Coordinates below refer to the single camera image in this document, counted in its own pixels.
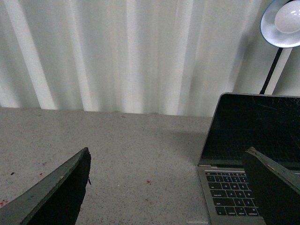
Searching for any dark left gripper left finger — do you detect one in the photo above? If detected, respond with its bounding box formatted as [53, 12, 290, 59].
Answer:
[0, 147, 91, 225]

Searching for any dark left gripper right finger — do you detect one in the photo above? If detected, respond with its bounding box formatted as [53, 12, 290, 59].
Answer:
[242, 147, 300, 225]

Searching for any grey laptop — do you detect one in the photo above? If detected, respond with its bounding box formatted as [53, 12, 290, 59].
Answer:
[197, 93, 300, 225]

